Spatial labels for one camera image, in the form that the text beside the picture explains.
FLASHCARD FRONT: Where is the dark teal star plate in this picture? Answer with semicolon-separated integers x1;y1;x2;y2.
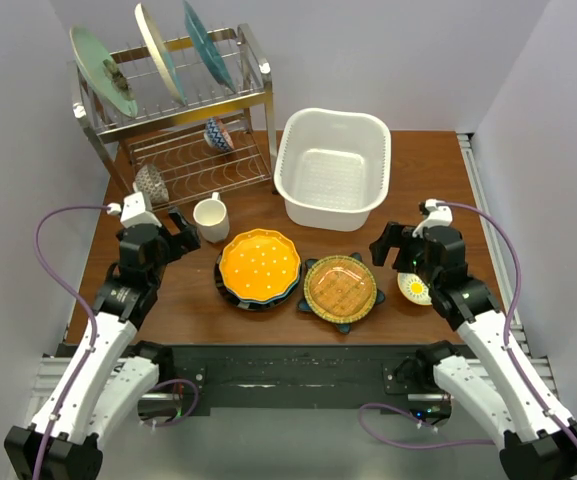
295;251;387;336

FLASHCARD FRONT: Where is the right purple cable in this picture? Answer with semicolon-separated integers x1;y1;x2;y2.
358;199;577;480

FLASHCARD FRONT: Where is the blue zigzag pattern bowl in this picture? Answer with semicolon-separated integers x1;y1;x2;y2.
204;117;234;153

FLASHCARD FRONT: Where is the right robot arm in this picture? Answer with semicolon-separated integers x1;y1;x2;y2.
370;222;577;479

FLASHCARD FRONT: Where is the cream teal plate in rack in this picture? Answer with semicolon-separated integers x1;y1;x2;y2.
134;3;187;106

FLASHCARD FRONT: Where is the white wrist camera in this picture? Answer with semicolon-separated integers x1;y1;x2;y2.
106;192;162;228
412;199;453;238

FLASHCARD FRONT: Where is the white plastic bin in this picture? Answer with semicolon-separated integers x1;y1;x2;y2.
274;108;392;232

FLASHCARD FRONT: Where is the blue polka dot plate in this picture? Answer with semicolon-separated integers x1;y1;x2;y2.
217;280;300;305

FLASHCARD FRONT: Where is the aluminium frame rail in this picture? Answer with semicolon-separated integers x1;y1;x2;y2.
456;133;557;392

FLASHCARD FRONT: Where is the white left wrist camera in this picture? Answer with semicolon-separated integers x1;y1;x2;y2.
106;192;162;228

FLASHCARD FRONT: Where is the yellow woven pattern plate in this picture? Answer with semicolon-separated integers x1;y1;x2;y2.
303;255;378;323

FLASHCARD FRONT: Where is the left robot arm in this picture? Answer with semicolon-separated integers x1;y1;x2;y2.
4;208;201;479

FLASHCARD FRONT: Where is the small bowl yellow sun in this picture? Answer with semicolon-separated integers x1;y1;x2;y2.
397;273;432;306

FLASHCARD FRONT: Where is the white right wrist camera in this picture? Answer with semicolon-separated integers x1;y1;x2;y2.
412;199;453;238

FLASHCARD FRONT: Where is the yellow polka dot plate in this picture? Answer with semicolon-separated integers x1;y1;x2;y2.
217;228;301;304

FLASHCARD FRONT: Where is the white ceramic mug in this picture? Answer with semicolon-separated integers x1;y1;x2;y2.
193;192;230;243

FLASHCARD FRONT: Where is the stainless steel dish rack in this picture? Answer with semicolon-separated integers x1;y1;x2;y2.
68;23;277;210

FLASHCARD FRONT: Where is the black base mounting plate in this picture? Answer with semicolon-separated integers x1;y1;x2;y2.
164;345;448;416

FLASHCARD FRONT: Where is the black striped rim plate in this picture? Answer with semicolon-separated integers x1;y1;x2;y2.
213;261;302;312

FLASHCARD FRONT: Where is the pale green plate in rack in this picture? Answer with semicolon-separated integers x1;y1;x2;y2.
69;26;138;118

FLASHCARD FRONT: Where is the grey patterned bowl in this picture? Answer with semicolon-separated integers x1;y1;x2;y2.
133;164;169;205

